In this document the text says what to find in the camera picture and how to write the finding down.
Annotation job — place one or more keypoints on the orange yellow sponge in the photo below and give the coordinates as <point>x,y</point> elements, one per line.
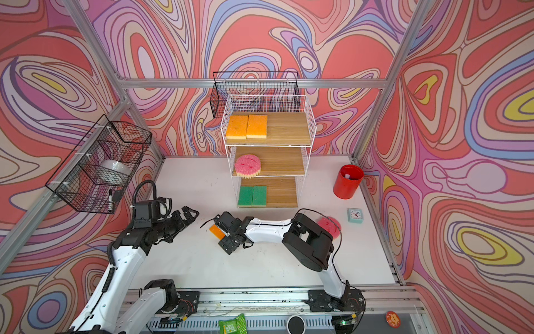
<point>217,232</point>
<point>237,127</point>
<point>257,127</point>

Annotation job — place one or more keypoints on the green snack packet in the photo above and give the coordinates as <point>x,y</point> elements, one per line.
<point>237,325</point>

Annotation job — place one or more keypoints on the silver bowl in basket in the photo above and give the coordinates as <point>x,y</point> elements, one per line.
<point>116,166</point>

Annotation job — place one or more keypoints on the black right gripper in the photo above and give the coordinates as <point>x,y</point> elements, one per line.
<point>227,245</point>

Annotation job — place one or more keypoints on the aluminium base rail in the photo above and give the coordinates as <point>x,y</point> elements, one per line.
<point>267,310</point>

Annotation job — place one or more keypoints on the red round sticker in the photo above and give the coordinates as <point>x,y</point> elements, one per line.
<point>393,319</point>

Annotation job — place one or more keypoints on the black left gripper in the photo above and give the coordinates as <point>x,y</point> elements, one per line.
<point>181,223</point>

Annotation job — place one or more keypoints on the pink smiley sponge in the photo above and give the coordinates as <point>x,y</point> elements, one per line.
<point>331,225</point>
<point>247,166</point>

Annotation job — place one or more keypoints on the black marker in basket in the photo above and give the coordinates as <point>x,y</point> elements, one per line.
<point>110,201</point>

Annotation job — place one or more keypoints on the red ribbed metal bucket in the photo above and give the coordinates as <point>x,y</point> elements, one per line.
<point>348,180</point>

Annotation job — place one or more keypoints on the black wire basket left wall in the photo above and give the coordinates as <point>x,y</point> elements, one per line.
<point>82,183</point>

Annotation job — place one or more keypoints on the white wire wooden shelf rack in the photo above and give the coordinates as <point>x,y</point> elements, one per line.
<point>284,154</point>

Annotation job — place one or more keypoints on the black wire basket back wall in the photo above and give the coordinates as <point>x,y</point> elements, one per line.
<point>250,82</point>

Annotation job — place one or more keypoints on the yellow green sponge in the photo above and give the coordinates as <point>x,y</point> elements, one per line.
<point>259,196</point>
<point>245,198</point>

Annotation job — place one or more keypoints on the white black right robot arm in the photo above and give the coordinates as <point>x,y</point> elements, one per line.
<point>307,241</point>

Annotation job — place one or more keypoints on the black wire basket wall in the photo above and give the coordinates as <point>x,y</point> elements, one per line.
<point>82,183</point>
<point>250,82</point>

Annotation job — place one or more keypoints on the small mint alarm clock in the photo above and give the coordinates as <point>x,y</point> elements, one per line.
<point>355,216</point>

